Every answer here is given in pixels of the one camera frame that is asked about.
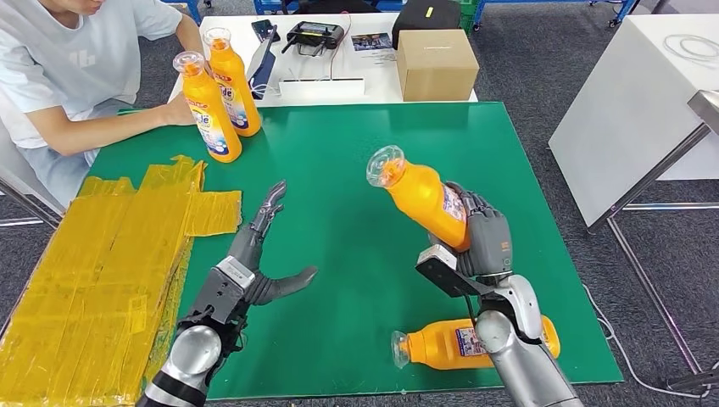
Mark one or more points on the long white box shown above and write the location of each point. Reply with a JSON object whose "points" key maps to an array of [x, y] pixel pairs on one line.
{"points": [[320, 89]]}

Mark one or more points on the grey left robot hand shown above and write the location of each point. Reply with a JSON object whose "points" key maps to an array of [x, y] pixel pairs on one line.
{"points": [[247, 247]]}

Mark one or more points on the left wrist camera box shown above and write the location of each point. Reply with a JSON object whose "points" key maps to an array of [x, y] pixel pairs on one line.
{"points": [[222, 292]]}

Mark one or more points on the person's left forearm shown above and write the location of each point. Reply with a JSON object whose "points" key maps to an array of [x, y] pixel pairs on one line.
{"points": [[191, 36]]}

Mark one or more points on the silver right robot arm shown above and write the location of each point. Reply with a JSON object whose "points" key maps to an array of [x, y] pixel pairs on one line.
{"points": [[522, 359]]}

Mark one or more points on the white bench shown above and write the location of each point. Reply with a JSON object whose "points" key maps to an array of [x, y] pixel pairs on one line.
{"points": [[17, 177]]}

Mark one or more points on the person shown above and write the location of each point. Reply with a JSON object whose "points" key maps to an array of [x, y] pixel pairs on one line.
{"points": [[67, 67]]}

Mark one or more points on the white desk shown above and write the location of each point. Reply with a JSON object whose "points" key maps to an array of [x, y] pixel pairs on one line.
{"points": [[371, 78]]}

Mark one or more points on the brown cardboard box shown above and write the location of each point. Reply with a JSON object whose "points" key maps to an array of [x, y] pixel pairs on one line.
{"points": [[435, 64]]}

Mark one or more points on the dark smartphone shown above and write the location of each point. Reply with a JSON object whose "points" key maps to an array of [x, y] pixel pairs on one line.
{"points": [[262, 28]]}

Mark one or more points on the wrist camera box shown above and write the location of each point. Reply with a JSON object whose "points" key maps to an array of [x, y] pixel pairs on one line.
{"points": [[222, 292], [444, 272]]}

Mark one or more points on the black bag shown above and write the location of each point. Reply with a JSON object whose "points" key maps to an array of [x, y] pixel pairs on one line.
{"points": [[415, 19]]}

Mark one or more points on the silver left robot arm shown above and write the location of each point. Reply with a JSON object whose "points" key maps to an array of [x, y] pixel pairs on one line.
{"points": [[191, 354]]}

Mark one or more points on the steel table frame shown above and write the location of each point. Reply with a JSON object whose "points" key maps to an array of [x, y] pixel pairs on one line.
{"points": [[705, 109]]}

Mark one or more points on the person's right forearm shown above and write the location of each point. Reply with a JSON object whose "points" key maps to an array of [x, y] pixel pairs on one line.
{"points": [[101, 132]]}

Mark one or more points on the orange detergent bottle clear cap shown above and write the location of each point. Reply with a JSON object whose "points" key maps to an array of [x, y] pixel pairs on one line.
{"points": [[421, 196], [205, 101], [230, 67], [432, 345]]}

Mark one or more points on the tablet in dark case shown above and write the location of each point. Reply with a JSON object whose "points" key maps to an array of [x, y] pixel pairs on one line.
{"points": [[264, 64]]}

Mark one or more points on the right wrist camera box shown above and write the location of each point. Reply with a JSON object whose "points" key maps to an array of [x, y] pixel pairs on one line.
{"points": [[444, 272]]}

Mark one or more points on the printed leaflet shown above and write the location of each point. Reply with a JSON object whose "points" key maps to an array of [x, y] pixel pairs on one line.
{"points": [[371, 42]]}

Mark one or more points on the person's right hand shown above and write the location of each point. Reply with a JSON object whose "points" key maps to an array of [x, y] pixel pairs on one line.
{"points": [[180, 112]]}

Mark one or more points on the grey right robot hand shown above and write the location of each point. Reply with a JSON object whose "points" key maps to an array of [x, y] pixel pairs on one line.
{"points": [[491, 241]]}

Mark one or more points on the black remote controller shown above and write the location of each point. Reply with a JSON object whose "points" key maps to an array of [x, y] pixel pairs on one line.
{"points": [[314, 35]]}

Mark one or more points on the green plastic crate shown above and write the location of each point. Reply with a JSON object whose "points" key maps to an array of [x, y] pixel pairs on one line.
{"points": [[467, 14]]}

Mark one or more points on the green table mat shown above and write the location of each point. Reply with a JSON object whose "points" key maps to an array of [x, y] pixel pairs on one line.
{"points": [[348, 168]]}

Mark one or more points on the blue metal rack frame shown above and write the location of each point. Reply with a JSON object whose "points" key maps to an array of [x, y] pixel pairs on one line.
{"points": [[539, 2], [192, 11], [269, 5]]}

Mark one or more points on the white side table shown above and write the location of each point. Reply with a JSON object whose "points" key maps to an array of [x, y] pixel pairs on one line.
{"points": [[618, 101]]}

